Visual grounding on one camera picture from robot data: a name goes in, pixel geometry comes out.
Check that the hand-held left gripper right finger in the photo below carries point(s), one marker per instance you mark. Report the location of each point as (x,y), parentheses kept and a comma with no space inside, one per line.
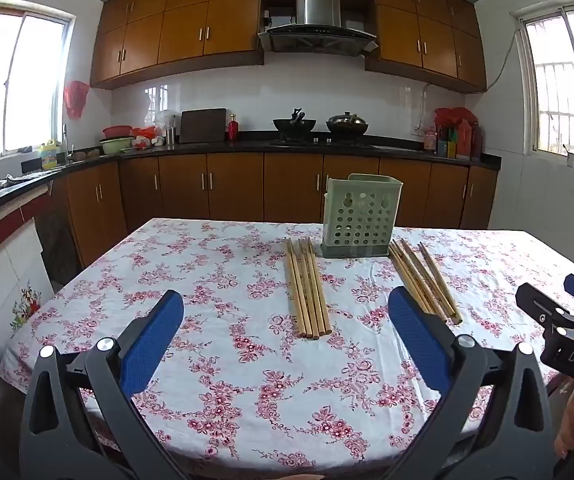
(417,340)

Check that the black gas stove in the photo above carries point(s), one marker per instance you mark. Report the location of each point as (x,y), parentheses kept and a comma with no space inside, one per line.
(322,143)

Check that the white mug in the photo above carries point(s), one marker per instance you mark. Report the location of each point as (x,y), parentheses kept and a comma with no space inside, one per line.
(572,159)

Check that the steel faucet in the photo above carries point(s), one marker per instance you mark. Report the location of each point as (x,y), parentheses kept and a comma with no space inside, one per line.
(67,140)

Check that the dark cutting board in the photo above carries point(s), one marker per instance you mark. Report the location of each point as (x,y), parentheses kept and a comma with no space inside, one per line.
(203,126)

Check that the white red floral tablecloth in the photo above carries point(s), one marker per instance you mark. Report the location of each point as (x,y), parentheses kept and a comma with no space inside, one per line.
(217,285)

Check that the steel range hood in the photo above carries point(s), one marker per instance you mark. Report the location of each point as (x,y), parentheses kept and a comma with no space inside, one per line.
(317,15)

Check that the red basin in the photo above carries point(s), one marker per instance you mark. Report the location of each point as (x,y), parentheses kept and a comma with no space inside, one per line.
(117,131)

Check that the barred window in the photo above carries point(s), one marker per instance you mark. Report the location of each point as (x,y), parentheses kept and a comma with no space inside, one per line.
(567,90)

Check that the yellow dish soap bottle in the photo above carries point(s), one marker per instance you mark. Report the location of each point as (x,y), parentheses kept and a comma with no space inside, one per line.
(50,156)

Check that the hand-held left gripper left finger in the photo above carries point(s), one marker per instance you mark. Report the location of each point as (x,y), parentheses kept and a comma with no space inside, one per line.
(153,340)

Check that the green perforated utensil holder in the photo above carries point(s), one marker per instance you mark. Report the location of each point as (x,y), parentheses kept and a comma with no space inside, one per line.
(362,220)

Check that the black stone countertop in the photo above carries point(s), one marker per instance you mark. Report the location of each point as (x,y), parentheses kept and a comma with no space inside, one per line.
(247,147)

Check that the green basin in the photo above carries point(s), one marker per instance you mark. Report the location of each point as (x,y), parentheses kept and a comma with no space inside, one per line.
(116,145)

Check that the brown wooden wall cabinet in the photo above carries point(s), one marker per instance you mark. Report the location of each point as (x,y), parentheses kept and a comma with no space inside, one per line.
(182,25)
(427,35)

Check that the person's right hand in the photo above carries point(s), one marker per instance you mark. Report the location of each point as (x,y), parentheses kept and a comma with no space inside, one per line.
(573,420)

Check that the colourful condiment box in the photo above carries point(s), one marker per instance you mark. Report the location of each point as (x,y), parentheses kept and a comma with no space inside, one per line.
(448,144)

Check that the dark pot with lid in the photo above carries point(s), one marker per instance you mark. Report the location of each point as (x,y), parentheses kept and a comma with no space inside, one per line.
(347,125)

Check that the black wok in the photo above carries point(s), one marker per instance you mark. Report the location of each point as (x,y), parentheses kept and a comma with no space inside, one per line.
(294,127)

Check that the red and white bag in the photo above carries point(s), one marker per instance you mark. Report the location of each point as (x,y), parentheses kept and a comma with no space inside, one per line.
(147,137)

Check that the steel cup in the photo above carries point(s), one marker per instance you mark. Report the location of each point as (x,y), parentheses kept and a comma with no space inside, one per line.
(171,136)

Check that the brown wooden base cabinet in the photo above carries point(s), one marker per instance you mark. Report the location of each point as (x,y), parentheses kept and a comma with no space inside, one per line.
(237,185)

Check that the sliding window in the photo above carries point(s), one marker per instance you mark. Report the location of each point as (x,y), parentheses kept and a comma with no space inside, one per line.
(17,85)

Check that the dark sauce bottle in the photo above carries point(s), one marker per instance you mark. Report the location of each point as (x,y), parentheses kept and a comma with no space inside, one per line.
(476,141)

